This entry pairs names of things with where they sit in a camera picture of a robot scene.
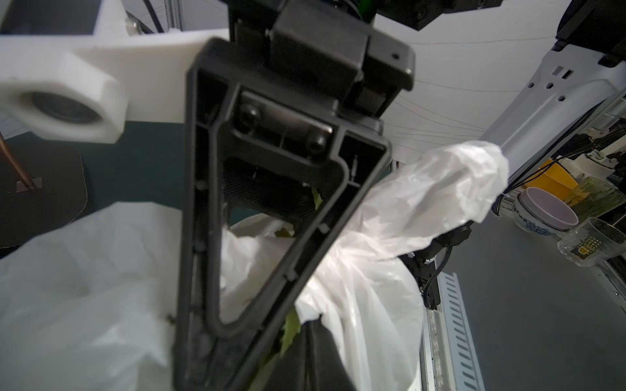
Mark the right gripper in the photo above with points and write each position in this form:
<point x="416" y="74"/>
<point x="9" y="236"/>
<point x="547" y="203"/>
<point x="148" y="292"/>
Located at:
<point x="327" y="46"/>

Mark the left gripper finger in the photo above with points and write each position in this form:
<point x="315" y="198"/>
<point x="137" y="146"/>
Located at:
<point x="311" y="363"/>

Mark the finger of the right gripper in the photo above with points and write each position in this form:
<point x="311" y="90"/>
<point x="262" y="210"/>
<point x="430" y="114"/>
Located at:
<point x="259" y="141"/>

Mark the white plastic bag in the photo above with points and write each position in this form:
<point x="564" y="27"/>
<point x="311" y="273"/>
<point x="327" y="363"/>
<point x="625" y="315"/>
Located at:
<point x="89" y="306"/>

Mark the green table mat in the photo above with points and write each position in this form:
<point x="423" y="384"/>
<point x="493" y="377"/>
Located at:
<point x="145" y="165"/>

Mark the bronze scroll hanger stand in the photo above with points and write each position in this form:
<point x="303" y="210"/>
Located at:
<point x="43" y="188"/>

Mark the yellow plastic cup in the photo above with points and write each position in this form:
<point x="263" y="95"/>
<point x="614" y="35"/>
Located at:
<point x="556" y="180"/>

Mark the purple lidded ceramic bowl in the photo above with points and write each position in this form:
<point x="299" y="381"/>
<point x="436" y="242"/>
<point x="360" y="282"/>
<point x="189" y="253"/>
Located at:
<point x="540" y="212"/>

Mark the clear plastic container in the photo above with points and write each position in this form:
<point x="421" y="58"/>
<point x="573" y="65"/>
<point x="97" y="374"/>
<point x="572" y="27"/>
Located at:
<point x="591" y="242"/>

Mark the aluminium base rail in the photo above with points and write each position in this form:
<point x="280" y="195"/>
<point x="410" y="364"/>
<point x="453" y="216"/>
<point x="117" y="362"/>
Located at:
<point x="433" y="374"/>

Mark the white vented cable duct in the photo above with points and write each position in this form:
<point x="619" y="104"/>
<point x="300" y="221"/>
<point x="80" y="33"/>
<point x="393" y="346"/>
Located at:
<point x="461" y="358"/>

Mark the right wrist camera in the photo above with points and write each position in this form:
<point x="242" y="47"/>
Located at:
<point x="80" y="70"/>

